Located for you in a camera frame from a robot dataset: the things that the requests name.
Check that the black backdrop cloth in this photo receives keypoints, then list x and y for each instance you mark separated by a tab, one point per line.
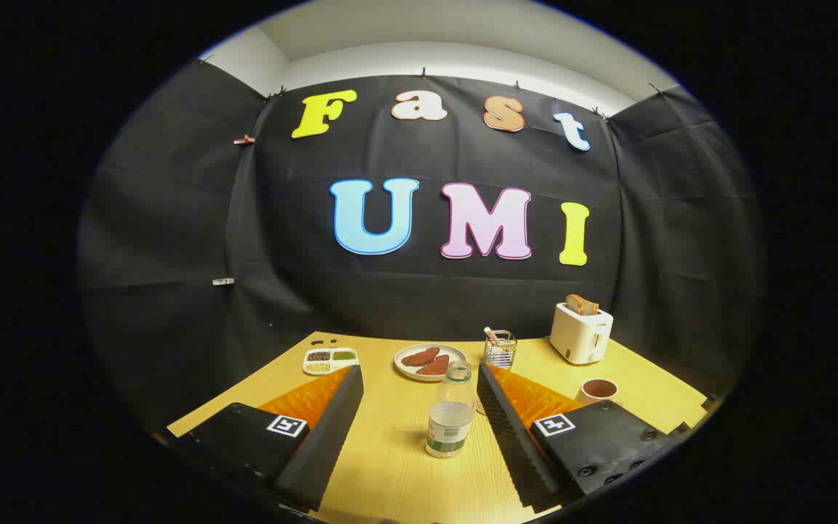
172	218

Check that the clear plastic juice bottle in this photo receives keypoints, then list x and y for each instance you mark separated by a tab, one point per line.
449	422

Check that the round white plate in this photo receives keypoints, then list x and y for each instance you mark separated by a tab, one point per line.
408	370

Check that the orange clothes peg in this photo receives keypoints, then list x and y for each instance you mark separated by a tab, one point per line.
244	140

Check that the wooden stick with white tip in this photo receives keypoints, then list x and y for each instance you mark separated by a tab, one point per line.
492	335

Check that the toast slice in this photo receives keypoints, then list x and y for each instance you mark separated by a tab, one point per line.
591	308
574	304

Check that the cream toaster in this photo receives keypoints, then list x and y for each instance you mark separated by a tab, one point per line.
579	336

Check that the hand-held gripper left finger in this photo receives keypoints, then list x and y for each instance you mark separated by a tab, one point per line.
324	444

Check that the yellow wooden table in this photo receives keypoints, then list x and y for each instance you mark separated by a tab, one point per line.
404	480

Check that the brown meat piece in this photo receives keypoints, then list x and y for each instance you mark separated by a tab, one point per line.
433	365
420	356

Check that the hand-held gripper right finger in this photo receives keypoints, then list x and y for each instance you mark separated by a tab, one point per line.
513	437

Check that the white divided bean dish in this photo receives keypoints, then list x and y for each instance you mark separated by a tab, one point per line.
330	361

